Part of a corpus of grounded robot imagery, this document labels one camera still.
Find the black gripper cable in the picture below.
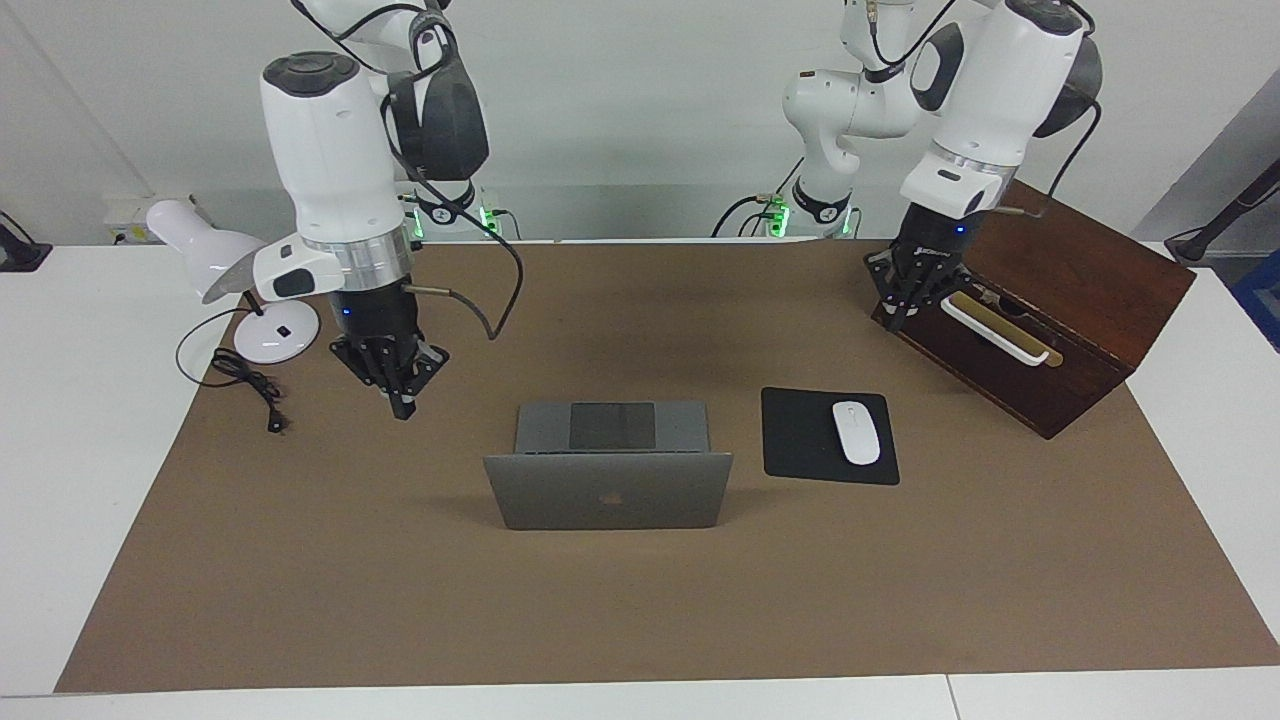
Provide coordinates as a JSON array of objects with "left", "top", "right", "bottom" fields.
[
  {"left": 995, "top": 0, "right": 1106, "bottom": 219},
  {"left": 330, "top": 0, "right": 526, "bottom": 343}
]

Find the black angled stand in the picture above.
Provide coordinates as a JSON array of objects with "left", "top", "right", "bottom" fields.
[{"left": 1165, "top": 155, "right": 1280, "bottom": 263}]

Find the black stand base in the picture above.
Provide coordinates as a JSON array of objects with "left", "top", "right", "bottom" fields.
[{"left": 0, "top": 210, "right": 53, "bottom": 273}]

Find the white desk lamp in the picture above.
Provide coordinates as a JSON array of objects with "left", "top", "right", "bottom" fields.
[{"left": 145, "top": 198, "right": 322, "bottom": 366}]

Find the brown paper table mat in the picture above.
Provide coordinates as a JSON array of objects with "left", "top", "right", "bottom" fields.
[{"left": 55, "top": 240, "right": 1280, "bottom": 694}]

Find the black lamp power cable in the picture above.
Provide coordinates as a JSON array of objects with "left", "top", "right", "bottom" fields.
[{"left": 175, "top": 305, "right": 291, "bottom": 436}]

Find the white computer mouse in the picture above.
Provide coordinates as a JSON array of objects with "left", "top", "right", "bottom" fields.
[{"left": 832, "top": 400, "right": 882, "bottom": 467}]

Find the blue crate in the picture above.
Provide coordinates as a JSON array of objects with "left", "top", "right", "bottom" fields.
[{"left": 1228, "top": 248, "right": 1280, "bottom": 353}]

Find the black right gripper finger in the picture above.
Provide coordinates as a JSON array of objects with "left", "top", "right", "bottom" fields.
[
  {"left": 331, "top": 338, "right": 405, "bottom": 419},
  {"left": 400, "top": 340, "right": 449, "bottom": 419}
]

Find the grey laptop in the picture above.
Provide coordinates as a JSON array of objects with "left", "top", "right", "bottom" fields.
[{"left": 483, "top": 402, "right": 734, "bottom": 531}]

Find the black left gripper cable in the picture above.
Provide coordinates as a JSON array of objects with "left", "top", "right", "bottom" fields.
[{"left": 995, "top": 0, "right": 1106, "bottom": 219}]

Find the dark brown wooden box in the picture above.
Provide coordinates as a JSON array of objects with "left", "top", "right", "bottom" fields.
[{"left": 870, "top": 180, "right": 1198, "bottom": 441}]

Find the brass box handle plate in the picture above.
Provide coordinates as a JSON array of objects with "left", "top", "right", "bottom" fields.
[{"left": 945, "top": 290, "right": 1064, "bottom": 369}]

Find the black mouse pad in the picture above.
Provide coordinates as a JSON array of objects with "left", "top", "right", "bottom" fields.
[{"left": 760, "top": 387, "right": 901, "bottom": 487}]

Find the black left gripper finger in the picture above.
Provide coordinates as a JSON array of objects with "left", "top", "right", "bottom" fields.
[
  {"left": 895, "top": 262, "right": 974, "bottom": 333},
  {"left": 866, "top": 255, "right": 901, "bottom": 333}
]

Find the black arm base cable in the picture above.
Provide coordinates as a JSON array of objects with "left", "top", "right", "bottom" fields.
[{"left": 712, "top": 158, "right": 806, "bottom": 239}]

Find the white box handle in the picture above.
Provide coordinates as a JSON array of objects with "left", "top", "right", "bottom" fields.
[{"left": 940, "top": 295, "right": 1051, "bottom": 366}]

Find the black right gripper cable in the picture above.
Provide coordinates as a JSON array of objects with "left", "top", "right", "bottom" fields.
[{"left": 330, "top": 0, "right": 526, "bottom": 343}]

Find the white power strip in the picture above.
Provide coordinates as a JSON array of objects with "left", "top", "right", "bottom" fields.
[{"left": 103, "top": 193, "right": 201, "bottom": 246}]

